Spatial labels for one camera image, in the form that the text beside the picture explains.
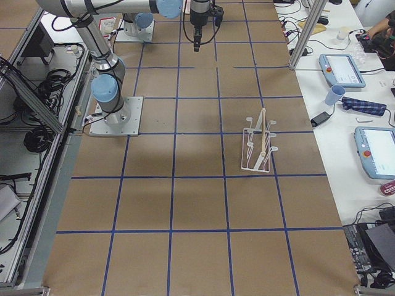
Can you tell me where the teach pendant near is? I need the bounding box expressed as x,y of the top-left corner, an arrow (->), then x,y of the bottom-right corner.
354,126 -> 394,180

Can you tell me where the black cable bundle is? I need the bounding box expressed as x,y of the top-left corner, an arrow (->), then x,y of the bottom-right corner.
33,69 -> 73,102

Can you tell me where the teach pendant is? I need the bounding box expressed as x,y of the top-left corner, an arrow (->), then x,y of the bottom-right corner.
354,126 -> 394,180
318,54 -> 366,89

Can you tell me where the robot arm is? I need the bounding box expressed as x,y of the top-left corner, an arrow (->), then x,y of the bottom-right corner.
37,1 -> 186,125

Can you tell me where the white wire cup rack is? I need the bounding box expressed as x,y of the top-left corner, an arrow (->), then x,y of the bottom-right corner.
241,108 -> 278,173

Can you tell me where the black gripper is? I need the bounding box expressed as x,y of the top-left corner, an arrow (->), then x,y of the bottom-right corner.
190,0 -> 215,52

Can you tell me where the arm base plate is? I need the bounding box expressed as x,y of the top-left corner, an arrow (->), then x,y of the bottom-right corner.
89,97 -> 143,136
115,20 -> 155,43

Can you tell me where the blue cup on desk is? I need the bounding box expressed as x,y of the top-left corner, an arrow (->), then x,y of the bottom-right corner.
324,85 -> 346,105

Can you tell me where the person at desk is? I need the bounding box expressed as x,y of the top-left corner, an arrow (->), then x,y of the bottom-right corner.
367,11 -> 394,59

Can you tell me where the aluminium frame post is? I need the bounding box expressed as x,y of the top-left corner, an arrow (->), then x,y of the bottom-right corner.
289,0 -> 326,70

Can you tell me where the black power adapter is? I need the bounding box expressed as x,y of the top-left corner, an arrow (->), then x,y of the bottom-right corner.
310,112 -> 331,128

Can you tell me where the teach pendant far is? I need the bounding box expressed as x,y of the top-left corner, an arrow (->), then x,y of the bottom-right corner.
318,54 -> 366,89

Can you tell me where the blue plaid umbrella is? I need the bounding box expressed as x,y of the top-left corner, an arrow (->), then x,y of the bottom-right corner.
341,97 -> 387,117

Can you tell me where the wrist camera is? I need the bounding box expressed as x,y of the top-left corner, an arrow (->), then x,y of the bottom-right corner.
212,5 -> 224,28

